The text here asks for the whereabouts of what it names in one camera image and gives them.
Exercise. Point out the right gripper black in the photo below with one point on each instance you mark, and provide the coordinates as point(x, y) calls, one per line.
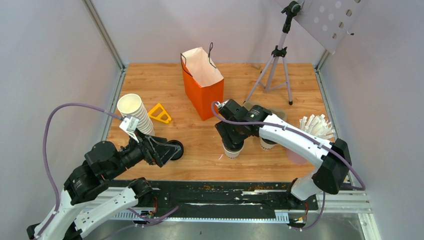
point(223, 129)

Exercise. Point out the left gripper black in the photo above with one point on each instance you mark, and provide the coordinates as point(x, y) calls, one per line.
point(155, 150)

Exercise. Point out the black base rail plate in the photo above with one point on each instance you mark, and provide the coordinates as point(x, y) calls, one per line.
point(222, 200)

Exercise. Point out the orange paper bag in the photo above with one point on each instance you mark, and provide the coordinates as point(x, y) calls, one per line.
point(203, 82)

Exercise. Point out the brown cardboard cup carrier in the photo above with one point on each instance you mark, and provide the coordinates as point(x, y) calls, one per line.
point(277, 111)

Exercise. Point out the stack of white paper cups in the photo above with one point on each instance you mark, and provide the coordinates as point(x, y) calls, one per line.
point(132, 105)

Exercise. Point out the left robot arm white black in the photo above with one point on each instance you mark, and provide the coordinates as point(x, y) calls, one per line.
point(103, 163)

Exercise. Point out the black coffee cup lid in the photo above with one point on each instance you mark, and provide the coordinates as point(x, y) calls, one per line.
point(232, 147)

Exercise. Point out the perforated grey metal panel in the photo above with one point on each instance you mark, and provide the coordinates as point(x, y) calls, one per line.
point(327, 21)

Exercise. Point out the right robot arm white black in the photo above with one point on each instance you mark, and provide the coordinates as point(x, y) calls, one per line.
point(331, 159)

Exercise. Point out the pink holder with white straws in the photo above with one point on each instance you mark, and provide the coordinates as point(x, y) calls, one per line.
point(316, 125)

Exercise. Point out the white paper coffee cup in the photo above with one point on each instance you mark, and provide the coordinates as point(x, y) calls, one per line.
point(231, 153)

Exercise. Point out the yellow triangular plastic piece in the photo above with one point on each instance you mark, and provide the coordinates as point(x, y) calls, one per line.
point(159, 113)

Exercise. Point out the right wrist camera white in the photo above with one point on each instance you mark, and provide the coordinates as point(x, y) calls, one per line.
point(221, 104)

